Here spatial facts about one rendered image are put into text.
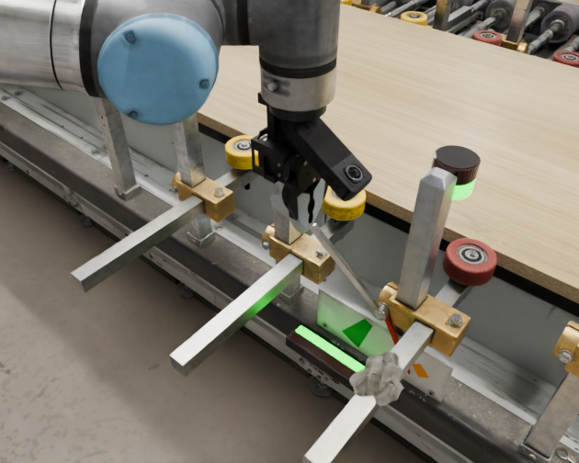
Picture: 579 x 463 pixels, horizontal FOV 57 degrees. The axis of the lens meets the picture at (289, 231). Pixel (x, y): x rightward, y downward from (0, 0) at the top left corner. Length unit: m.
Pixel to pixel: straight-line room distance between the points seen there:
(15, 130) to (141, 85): 1.29
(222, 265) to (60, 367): 0.96
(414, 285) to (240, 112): 0.62
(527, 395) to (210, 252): 0.68
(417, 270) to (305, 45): 0.36
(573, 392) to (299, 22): 0.58
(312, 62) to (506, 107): 0.81
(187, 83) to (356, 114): 0.81
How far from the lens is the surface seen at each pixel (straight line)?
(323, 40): 0.60
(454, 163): 0.72
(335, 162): 0.65
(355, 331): 0.95
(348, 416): 0.73
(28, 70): 0.50
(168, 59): 0.45
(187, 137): 1.01
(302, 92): 0.61
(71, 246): 2.36
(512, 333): 1.10
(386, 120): 1.21
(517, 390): 1.11
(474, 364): 1.12
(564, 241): 0.99
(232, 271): 1.11
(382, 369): 0.75
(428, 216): 0.72
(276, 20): 0.58
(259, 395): 1.75
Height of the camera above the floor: 1.50
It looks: 42 degrees down
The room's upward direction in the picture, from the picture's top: straight up
